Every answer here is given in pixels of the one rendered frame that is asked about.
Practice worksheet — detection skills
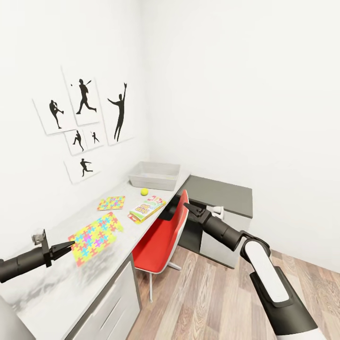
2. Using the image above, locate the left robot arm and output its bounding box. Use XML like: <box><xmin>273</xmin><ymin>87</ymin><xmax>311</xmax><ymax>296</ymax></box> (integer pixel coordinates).
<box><xmin>0</xmin><ymin>228</ymin><xmax>75</xmax><ymax>283</ymax></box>

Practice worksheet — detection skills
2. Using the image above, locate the board game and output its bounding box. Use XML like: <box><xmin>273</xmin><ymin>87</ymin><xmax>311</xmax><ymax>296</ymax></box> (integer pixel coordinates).
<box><xmin>128</xmin><ymin>195</ymin><xmax>166</xmax><ymax>224</ymax></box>

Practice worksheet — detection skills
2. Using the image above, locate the jigsaw puzzle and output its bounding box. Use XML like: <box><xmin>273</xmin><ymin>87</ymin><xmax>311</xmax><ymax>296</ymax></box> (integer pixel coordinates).
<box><xmin>97</xmin><ymin>196</ymin><xmax>126</xmax><ymax>211</ymax></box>
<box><xmin>68</xmin><ymin>212</ymin><xmax>124</xmax><ymax>268</ymax></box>

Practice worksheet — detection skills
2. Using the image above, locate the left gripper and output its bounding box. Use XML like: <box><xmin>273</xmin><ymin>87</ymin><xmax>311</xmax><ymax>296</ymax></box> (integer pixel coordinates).
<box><xmin>17</xmin><ymin>240</ymin><xmax>75</xmax><ymax>275</ymax></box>

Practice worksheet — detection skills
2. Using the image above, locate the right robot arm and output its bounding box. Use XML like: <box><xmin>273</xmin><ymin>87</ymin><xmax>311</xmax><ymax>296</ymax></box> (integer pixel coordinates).
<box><xmin>184</xmin><ymin>203</ymin><xmax>327</xmax><ymax>340</ymax></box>

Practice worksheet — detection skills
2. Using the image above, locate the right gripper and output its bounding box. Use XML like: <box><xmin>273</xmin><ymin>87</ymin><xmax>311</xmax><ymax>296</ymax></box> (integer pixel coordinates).
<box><xmin>184</xmin><ymin>203</ymin><xmax>230</xmax><ymax>242</ymax></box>

